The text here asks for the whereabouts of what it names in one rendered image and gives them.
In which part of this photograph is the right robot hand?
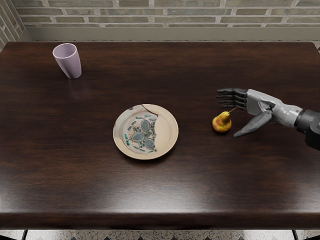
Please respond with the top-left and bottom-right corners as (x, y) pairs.
(216, 87), (304, 138)

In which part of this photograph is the beige patterned plate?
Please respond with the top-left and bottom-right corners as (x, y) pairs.
(112, 103), (180, 161)

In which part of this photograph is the yellow red pear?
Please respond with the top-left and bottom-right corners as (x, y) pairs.
(212, 107), (237, 134)

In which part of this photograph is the lilac cup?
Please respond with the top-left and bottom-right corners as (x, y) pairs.
(52, 43), (83, 80)

